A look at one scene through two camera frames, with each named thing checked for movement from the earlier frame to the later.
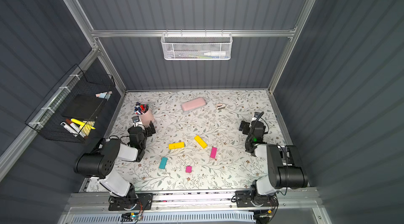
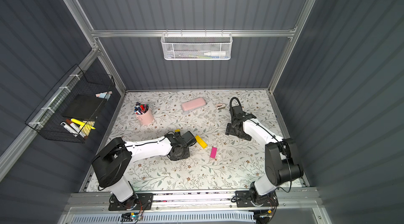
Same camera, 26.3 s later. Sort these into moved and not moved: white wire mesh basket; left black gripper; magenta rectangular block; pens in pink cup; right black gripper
Moved: right black gripper; left black gripper
Not moved: pens in pink cup; magenta rectangular block; white wire mesh basket
